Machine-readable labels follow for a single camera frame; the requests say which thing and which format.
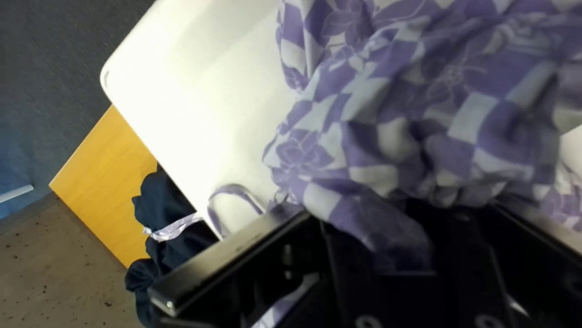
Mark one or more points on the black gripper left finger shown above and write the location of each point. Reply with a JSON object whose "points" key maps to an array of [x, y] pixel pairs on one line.
{"points": [[243, 257]]}

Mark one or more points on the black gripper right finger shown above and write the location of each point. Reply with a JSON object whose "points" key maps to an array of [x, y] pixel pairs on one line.
{"points": [[539, 261]]}

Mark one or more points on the dark navy clothing piece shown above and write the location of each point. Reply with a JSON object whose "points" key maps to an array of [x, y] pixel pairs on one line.
{"points": [[161, 255]]}

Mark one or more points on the purple checkered clothing piece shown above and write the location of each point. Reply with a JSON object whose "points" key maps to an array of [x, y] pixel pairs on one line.
{"points": [[425, 102]]}

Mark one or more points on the white plastic storage box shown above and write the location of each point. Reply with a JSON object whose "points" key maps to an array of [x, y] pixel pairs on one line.
{"points": [[201, 91]]}

